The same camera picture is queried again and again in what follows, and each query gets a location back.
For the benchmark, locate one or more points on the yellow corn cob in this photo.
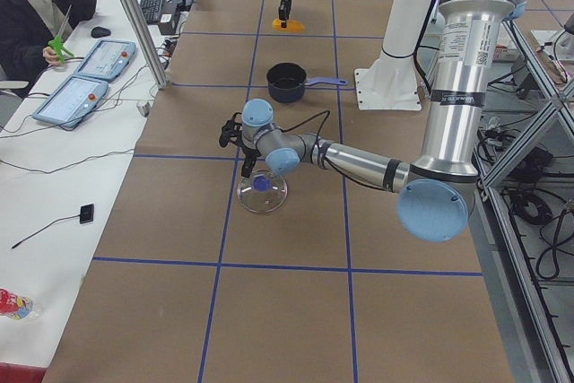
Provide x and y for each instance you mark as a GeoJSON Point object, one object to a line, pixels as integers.
{"type": "Point", "coordinates": [291, 26]}

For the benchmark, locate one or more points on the glass pot lid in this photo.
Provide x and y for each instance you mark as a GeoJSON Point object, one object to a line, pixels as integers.
{"type": "Point", "coordinates": [262, 191]}

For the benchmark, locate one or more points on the dark blue saucepan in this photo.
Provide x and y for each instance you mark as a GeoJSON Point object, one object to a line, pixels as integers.
{"type": "Point", "coordinates": [287, 82]}

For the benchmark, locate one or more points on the black keyboard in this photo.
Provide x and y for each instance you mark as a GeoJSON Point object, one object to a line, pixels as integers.
{"type": "Point", "coordinates": [151, 10]}

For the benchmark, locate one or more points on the small black square pad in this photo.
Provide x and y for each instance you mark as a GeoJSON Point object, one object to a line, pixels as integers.
{"type": "Point", "coordinates": [86, 214]}

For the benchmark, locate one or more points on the upper blue teach pendant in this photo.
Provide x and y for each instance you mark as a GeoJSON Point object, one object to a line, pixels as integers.
{"type": "Point", "coordinates": [107, 59]}

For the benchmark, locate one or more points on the blue teach pendant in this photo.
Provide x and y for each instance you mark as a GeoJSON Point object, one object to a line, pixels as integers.
{"type": "Point", "coordinates": [107, 59]}
{"type": "Point", "coordinates": [71, 102]}

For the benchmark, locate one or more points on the lower blue teach pendant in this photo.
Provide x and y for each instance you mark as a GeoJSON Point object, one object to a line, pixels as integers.
{"type": "Point", "coordinates": [71, 102]}

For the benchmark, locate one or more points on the black computer mouse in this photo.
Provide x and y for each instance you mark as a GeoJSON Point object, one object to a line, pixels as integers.
{"type": "Point", "coordinates": [100, 32]}

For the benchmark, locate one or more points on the seated person in black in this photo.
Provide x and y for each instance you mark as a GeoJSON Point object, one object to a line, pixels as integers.
{"type": "Point", "coordinates": [27, 26]}

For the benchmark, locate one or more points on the red plastic bottle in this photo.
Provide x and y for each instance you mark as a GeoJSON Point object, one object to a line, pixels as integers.
{"type": "Point", "coordinates": [18, 307]}

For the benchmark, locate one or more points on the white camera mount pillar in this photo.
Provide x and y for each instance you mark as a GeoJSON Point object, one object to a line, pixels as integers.
{"type": "Point", "coordinates": [390, 83]}

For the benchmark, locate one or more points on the aluminium frame post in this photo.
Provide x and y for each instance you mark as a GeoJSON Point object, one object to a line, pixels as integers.
{"type": "Point", "coordinates": [146, 45]}

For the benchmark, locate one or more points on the green handled scissors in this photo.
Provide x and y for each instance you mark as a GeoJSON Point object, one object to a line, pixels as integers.
{"type": "Point", "coordinates": [57, 44]}

